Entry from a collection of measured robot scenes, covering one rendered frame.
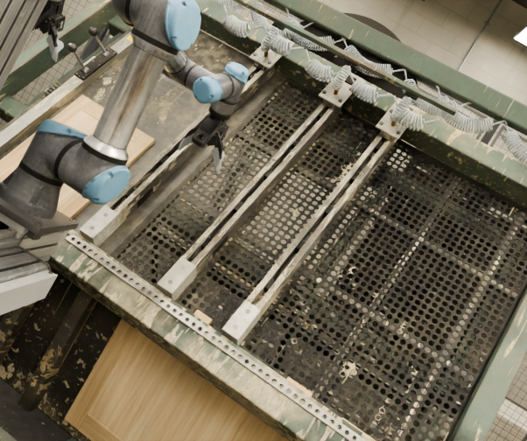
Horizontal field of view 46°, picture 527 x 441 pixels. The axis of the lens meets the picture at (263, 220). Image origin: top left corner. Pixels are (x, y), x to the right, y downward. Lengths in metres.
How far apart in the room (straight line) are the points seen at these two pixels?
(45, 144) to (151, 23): 0.40
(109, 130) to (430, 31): 6.12
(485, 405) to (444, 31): 5.78
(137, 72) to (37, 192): 0.40
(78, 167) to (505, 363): 1.41
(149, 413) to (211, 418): 0.23
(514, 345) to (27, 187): 1.53
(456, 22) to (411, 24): 0.49
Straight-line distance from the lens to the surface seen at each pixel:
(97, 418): 2.41
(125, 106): 1.50
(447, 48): 7.37
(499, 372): 2.10
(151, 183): 2.23
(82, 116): 2.52
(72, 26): 2.85
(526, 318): 2.22
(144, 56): 1.48
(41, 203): 1.63
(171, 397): 2.25
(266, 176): 2.24
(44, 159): 1.61
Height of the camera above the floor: 1.47
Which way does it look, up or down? 6 degrees down
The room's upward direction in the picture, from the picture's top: 31 degrees clockwise
